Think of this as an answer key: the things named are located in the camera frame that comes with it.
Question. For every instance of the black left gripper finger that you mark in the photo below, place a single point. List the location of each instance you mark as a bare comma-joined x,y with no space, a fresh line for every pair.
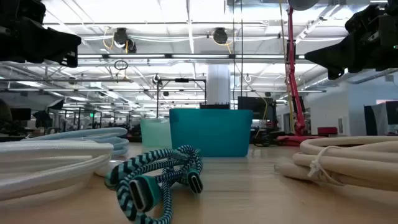
53,40
69,59

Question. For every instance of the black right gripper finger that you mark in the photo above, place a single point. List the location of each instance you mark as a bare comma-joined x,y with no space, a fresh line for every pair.
336,74
345,53

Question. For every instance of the red desk lamp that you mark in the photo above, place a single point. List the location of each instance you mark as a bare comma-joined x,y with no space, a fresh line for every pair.
291,77

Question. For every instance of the red box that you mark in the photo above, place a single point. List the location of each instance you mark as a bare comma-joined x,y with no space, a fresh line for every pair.
327,130

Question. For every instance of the black wide monitor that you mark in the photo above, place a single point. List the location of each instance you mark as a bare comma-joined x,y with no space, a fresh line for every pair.
255,105

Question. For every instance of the translucent teal plastic bin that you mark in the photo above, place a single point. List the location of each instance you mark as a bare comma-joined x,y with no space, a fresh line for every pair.
155,133

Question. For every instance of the white building column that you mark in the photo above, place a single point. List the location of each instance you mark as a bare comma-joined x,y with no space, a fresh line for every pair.
218,84

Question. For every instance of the small black monitor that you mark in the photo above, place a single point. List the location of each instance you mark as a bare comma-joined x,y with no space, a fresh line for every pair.
214,106

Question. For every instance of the dark blue plastic bin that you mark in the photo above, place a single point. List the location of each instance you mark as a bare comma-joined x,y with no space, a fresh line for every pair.
211,133

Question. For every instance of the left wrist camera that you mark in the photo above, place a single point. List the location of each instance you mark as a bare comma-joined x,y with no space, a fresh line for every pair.
21,11

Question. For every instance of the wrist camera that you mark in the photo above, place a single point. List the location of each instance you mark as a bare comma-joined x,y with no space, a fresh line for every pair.
21,11
360,18

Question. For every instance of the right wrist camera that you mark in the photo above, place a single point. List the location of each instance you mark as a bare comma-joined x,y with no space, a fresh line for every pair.
360,18

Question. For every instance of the black metal frame stand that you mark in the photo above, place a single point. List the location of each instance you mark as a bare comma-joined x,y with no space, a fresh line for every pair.
182,80

